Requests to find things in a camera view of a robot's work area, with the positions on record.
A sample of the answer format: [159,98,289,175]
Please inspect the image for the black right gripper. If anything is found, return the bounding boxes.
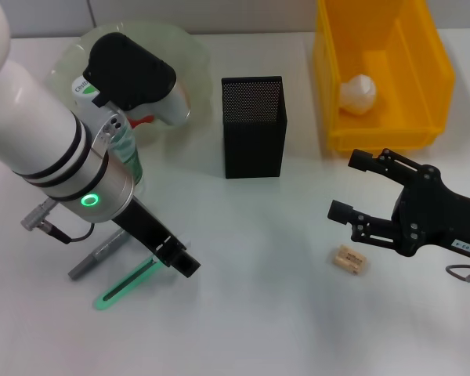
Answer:
[327,147,470,258]

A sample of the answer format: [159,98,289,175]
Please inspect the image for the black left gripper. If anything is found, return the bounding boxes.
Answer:
[111,197,203,280]

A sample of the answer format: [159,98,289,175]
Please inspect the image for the green utility knife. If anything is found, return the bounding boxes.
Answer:
[92,254,161,313]

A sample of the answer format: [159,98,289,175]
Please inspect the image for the beige eraser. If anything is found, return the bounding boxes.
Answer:
[331,244,368,277]

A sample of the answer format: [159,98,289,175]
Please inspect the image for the grey pen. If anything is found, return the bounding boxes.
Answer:
[67,229,128,281]

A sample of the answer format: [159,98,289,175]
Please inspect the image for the white paper ball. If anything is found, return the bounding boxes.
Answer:
[338,74,378,116]

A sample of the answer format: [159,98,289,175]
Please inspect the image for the clear green-label water bottle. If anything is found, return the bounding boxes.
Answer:
[70,75,145,193]

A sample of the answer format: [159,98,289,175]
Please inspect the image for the black mesh pen holder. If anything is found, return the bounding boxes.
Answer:
[221,75,289,179]

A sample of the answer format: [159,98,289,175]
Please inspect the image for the pale green fruit plate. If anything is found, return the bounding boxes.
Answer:
[46,21,213,149]

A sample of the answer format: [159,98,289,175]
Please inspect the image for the yellow plastic bin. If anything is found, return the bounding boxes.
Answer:
[312,0,457,154]

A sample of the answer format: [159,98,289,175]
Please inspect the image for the left gripper cable with plugs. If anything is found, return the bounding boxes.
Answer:
[20,197,97,244]

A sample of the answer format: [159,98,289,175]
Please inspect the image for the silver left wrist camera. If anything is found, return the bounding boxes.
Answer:
[81,33,191,128]

